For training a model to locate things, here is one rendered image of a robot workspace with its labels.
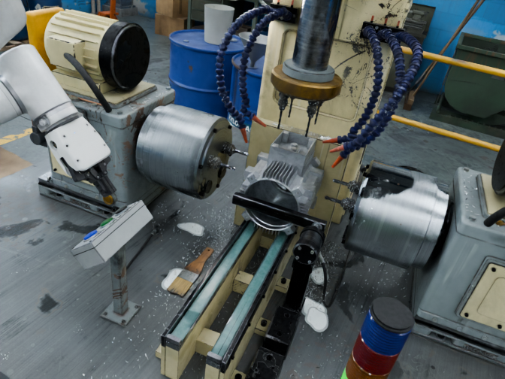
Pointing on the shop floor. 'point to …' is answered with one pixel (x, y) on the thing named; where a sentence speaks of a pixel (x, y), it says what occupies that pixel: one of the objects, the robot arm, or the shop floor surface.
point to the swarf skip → (474, 88)
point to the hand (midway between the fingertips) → (104, 186)
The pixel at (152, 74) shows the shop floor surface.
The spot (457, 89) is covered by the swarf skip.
